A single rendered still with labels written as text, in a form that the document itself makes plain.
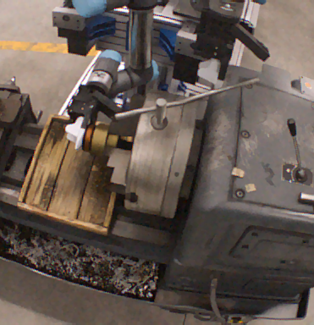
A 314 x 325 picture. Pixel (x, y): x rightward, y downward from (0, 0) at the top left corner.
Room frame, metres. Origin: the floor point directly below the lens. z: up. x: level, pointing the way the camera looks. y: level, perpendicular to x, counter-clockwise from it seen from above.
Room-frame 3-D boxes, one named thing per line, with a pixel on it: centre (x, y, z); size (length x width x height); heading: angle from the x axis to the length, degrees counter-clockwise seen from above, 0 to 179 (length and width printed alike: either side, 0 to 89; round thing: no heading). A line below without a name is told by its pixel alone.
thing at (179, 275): (0.60, -0.40, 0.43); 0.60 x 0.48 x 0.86; 86
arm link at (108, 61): (0.89, 0.20, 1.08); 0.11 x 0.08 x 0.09; 175
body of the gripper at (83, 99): (0.73, 0.22, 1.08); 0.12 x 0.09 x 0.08; 175
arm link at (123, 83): (0.90, 0.18, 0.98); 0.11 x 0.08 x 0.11; 128
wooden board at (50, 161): (0.63, 0.24, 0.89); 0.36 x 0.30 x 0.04; 176
